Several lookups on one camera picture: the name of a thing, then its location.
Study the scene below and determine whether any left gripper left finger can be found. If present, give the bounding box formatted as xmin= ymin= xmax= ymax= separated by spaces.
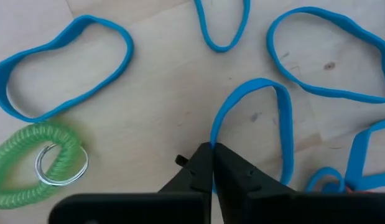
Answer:
xmin=48 ymin=141 xmax=215 ymax=224

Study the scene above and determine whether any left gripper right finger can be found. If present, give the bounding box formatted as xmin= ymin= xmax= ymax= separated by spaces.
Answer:
xmin=213 ymin=142 xmax=385 ymax=224

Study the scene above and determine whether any green coil keychain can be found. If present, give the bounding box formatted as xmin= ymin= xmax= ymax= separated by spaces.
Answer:
xmin=0 ymin=121 xmax=90 ymax=210

